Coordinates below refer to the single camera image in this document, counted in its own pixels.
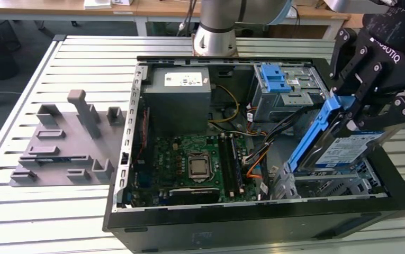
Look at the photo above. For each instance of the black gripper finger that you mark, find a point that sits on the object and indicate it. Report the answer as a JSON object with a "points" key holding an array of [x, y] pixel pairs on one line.
{"points": [[347, 61], [396, 113]]}

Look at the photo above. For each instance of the hard disk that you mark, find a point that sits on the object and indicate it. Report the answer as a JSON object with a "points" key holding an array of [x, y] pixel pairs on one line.
{"points": [[344, 150]]}

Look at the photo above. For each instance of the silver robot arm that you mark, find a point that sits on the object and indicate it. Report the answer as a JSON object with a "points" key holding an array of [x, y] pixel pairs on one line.
{"points": [[220, 16]]}

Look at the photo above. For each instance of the silver disk bay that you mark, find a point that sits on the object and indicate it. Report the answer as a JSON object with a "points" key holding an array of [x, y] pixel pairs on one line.
{"points": [[329, 177]]}

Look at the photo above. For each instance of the wooden cabinet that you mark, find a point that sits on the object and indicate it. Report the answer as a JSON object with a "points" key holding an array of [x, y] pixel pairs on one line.
{"points": [[352, 22]]}

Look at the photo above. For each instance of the silver optical drive cage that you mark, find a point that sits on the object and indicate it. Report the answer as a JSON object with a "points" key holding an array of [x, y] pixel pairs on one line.
{"points": [[295, 100]]}

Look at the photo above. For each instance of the blue plastic drive latch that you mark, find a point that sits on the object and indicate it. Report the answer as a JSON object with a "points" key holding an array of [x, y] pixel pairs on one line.
{"points": [[271, 79]]}

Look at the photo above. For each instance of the grey power supply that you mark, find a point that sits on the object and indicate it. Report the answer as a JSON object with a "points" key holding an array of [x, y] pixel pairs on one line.
{"points": [[177, 111]]}

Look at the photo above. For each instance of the black RAM stick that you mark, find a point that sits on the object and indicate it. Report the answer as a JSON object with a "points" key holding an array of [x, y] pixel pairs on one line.
{"points": [[226, 164]]}

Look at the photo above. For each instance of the CPU socket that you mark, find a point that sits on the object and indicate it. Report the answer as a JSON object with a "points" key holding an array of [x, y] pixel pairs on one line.
{"points": [[198, 154]]}

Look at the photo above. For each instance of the silver CPU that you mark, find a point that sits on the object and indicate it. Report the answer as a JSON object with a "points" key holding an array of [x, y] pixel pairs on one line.
{"points": [[198, 166]]}

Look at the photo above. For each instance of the green motherboard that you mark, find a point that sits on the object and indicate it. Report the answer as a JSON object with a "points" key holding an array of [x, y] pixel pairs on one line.
{"points": [[166, 156]]}

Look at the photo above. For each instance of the black graphics card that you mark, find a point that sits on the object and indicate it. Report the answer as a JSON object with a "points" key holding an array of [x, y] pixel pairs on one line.
{"points": [[192, 197]]}

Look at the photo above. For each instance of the black open PC case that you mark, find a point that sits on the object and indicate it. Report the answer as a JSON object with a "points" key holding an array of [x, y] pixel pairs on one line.
{"points": [[224, 232]]}

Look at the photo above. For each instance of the white box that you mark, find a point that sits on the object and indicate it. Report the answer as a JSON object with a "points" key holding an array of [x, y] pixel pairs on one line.
{"points": [[98, 4]]}

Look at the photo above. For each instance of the wooden desk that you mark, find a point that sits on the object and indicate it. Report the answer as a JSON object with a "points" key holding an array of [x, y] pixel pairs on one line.
{"points": [[65, 10]]}

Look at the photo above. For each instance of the grey parts rack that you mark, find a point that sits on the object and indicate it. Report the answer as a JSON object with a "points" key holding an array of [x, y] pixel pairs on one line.
{"points": [[72, 143]]}

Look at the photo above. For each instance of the thin dark RAM stick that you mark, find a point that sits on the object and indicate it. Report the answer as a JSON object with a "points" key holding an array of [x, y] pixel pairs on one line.
{"points": [[51, 159]]}

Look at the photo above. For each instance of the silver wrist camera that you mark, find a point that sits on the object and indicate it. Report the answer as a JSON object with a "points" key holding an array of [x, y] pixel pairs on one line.
{"points": [[357, 5]]}

